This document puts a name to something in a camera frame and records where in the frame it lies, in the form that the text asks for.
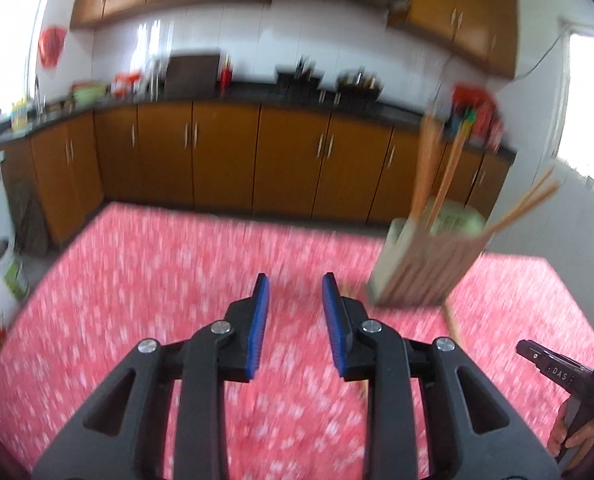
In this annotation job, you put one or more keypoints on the clear plastic bag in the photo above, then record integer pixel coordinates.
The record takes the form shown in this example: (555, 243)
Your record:
(154, 77)

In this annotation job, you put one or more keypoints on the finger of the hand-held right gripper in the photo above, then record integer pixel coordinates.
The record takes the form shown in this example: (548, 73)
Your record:
(531, 354)

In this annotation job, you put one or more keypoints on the gas stove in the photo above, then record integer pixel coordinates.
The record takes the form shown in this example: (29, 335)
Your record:
(327, 96)

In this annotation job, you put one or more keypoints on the person's right hand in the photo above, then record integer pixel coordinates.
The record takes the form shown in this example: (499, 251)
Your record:
(556, 432)

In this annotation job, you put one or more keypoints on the hanging red plastic bag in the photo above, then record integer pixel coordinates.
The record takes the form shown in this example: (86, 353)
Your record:
(53, 46)

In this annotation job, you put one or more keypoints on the dark wooden cutting board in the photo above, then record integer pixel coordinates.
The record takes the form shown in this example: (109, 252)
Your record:
(192, 74)

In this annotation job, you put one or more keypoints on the red floral tablecloth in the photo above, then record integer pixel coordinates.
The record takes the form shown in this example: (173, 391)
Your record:
(152, 270)

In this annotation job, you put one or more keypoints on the red and white plastic bag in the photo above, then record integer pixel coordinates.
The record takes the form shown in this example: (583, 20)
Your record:
(127, 84)

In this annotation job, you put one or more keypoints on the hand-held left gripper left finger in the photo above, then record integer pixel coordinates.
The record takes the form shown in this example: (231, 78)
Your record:
(261, 330)

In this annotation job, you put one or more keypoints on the black kitchen countertop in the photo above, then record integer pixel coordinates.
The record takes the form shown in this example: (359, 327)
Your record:
(257, 97)

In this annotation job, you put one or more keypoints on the white and green bucket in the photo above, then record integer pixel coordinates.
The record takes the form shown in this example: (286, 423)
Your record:
(12, 272)

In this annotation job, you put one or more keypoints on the window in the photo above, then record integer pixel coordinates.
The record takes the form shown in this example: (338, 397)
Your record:
(7, 35)
(592, 110)

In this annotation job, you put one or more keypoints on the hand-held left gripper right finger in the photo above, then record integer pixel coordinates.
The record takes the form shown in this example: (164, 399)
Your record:
(334, 325)

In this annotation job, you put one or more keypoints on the dark hanging cloth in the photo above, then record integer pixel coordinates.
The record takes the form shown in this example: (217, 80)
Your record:
(27, 220)

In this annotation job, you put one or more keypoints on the small red bottle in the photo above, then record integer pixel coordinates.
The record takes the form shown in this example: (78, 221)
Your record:
(226, 77)

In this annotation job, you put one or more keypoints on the yellow dish soap bottle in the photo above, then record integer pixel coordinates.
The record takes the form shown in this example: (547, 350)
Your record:
(20, 116)

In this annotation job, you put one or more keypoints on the black pot with lid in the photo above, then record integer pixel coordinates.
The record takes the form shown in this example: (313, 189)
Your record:
(359, 85)

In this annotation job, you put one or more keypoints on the group of condiment bottles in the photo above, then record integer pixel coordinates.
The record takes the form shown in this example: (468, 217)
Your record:
(482, 125)

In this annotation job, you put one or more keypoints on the black wok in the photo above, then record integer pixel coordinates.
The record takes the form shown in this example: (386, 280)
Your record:
(299, 77)

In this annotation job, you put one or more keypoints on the perforated beige utensil holder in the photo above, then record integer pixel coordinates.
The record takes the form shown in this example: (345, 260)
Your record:
(394, 260)

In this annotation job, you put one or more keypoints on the green basin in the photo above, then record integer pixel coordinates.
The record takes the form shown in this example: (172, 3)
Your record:
(89, 94)

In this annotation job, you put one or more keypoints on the wooden base cabinets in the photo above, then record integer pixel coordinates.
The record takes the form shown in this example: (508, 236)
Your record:
(217, 160)

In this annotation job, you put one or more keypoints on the metal faucet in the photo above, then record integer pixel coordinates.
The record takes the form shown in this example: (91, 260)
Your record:
(38, 97)

